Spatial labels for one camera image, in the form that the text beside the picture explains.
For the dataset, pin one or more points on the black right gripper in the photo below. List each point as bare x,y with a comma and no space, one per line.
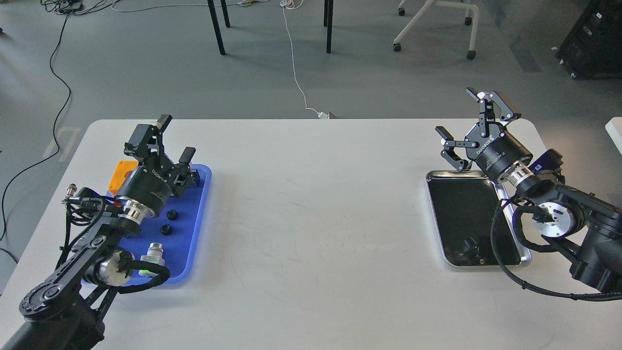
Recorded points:
488,144

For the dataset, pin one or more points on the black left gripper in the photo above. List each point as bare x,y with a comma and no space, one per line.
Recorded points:
145,189

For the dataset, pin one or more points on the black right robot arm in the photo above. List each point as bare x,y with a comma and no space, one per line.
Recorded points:
550,216

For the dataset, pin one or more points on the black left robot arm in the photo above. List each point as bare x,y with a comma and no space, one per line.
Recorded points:
66,310

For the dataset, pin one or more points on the blue plastic tray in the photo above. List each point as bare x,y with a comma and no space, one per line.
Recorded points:
180,246

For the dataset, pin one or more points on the silver metal tray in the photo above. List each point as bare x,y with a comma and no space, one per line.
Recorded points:
463,206

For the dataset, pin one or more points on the orange button box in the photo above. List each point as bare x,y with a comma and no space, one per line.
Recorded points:
122,171

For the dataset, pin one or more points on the silver green push button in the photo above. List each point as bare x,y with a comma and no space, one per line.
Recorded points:
154,254

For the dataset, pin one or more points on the black equipment case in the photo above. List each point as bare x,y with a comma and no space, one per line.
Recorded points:
593,47

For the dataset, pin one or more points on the white table corner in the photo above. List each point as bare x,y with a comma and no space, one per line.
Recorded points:
614,129

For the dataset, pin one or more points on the black table leg left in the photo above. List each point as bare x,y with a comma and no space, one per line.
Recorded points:
215,23

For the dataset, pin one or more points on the black table leg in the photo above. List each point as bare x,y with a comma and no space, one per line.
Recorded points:
328,23
215,23

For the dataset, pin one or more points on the black table leg right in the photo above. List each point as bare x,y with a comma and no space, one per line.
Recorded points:
328,23

